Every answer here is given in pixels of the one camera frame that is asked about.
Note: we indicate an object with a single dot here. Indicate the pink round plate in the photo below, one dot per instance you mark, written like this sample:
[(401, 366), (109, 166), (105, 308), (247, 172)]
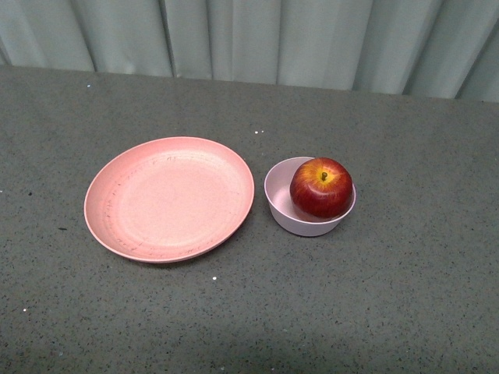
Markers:
[(169, 199)]

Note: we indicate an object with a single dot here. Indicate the red apple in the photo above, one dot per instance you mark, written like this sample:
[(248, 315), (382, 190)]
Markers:
[(322, 188)]

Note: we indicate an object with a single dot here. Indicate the light pink bowl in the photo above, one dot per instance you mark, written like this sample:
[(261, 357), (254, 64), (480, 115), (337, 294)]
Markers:
[(276, 187)]

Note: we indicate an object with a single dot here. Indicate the white pleated curtain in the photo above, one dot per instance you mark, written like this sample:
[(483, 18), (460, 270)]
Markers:
[(445, 49)]

